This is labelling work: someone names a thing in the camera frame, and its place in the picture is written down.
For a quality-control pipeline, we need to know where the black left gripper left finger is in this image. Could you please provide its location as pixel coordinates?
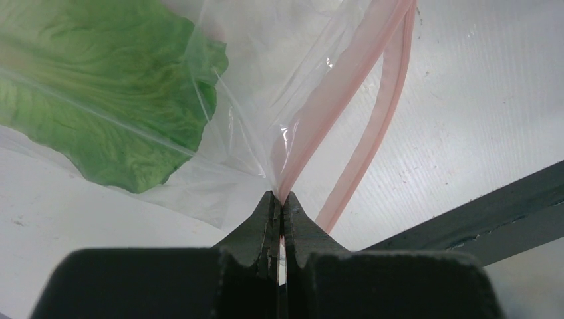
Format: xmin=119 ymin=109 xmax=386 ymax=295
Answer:
xmin=31 ymin=191 xmax=281 ymax=318

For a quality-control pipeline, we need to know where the clear zip top bag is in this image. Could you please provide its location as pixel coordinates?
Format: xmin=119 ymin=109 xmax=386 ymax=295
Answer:
xmin=1 ymin=1 xmax=418 ymax=231

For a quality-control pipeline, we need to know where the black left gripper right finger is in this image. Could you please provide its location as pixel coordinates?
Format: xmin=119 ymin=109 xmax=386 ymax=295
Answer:
xmin=281 ymin=193 xmax=505 ymax=318

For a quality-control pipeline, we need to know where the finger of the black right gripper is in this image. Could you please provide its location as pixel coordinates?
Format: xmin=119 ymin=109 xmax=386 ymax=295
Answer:
xmin=369 ymin=162 xmax=563 ymax=266

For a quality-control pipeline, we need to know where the green fake cabbage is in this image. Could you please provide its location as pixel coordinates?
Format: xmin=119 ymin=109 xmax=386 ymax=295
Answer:
xmin=1 ymin=1 xmax=229 ymax=194

